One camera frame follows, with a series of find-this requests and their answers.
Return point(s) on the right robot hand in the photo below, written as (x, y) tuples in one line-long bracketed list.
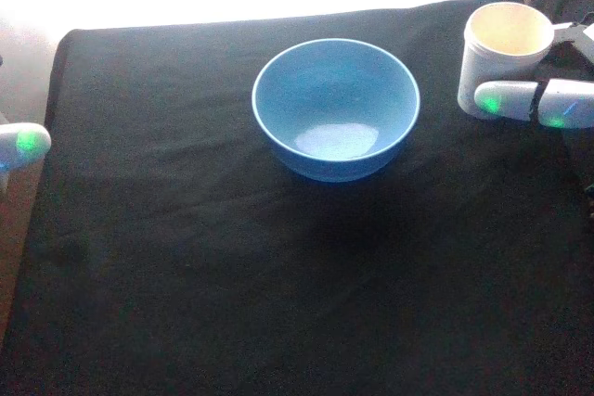
[(510, 99)]

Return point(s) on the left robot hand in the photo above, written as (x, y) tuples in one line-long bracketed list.
[(21, 143)]

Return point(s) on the white plastic cup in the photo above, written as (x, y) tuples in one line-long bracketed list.
[(482, 67)]

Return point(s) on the blue bowl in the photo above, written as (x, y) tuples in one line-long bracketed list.
[(334, 90)]

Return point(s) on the black table cloth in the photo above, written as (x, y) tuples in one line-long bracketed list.
[(185, 252)]

